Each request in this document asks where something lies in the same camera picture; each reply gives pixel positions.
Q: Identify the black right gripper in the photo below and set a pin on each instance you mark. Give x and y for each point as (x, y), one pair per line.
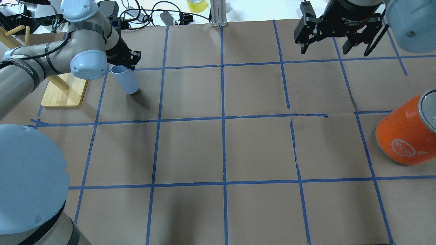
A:
(351, 13)

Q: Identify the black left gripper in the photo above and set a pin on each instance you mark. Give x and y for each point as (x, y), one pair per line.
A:
(120, 54)

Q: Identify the light blue plastic cup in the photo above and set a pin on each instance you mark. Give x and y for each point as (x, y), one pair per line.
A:
(126, 78)

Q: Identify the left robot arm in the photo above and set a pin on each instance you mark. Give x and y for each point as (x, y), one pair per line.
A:
(34, 183)

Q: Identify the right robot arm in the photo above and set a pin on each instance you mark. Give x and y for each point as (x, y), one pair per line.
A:
(411, 21)

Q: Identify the black power adapter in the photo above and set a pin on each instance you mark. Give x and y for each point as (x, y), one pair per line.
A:
(109, 9)

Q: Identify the wooden mug tree stand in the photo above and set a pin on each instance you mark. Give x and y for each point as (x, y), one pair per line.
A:
(64, 90)

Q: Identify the yellow tape roll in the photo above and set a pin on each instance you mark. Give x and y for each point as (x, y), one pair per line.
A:
(197, 6)

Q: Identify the orange canister with grey lid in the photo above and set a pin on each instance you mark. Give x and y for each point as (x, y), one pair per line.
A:
(407, 135)

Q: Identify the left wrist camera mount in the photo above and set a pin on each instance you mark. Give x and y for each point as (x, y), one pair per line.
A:
(119, 23)

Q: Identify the aluminium frame post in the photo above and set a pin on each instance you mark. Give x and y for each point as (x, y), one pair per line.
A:
(218, 13)

